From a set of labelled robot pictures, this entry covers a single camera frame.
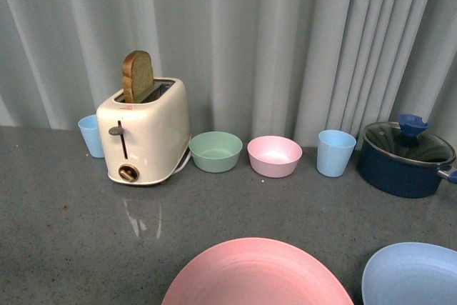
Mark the cream two-slot toaster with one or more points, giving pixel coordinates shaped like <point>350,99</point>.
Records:
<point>144,143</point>

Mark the light blue cup behind toaster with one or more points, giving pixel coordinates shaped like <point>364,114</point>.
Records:
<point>90,131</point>

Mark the glass lid with blue knob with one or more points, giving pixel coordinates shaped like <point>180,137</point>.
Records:
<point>409,140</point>

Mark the blue plate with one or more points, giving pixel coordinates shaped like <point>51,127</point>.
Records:
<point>410,273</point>

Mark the green bowl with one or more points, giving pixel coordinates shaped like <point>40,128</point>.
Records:
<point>215,151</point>

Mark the grey pleated curtain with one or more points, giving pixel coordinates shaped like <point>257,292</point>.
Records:
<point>251,67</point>

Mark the pink plate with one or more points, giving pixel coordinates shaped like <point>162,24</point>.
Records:
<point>255,271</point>

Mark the pink bowl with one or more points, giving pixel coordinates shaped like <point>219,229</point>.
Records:
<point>274,156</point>

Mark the brown bread slice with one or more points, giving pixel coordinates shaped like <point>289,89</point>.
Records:
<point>138,76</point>

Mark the dark blue pot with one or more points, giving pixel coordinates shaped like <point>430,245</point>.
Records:
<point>398,177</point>

